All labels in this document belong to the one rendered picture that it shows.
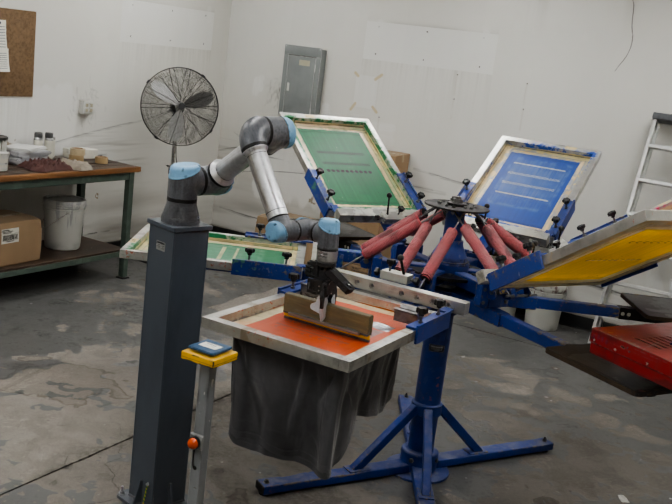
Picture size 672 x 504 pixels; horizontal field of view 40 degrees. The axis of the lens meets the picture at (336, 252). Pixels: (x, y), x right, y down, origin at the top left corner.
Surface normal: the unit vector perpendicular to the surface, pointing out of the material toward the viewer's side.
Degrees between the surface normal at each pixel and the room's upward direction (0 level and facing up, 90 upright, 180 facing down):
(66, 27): 90
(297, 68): 90
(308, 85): 90
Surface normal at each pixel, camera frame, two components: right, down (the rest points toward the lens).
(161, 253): -0.70, 0.07
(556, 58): -0.50, 0.13
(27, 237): 0.88, 0.19
